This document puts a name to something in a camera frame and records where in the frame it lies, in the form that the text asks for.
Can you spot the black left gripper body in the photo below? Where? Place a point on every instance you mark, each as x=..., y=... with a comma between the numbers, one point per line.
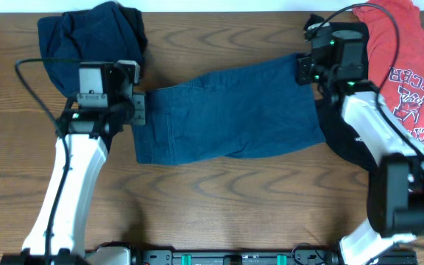
x=139, y=104

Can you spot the black t-shirt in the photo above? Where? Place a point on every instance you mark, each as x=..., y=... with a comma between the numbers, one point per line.
x=339, y=136

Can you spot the dark navy folded clothes pile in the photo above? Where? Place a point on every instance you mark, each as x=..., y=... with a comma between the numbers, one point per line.
x=108, y=32

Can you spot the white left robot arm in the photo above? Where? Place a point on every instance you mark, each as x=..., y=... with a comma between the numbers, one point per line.
x=82, y=148

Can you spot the blue denim shorts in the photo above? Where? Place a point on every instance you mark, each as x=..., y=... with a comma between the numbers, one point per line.
x=255, y=111

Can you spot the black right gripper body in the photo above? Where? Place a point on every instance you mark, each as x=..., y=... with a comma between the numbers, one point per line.
x=316, y=72

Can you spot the red printed t-shirt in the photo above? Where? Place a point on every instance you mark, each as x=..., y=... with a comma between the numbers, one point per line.
x=403, y=82

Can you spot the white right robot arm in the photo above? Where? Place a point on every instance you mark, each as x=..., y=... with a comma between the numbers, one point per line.
x=395, y=201

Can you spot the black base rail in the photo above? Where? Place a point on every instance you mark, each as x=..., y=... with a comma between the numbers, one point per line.
x=302, y=254

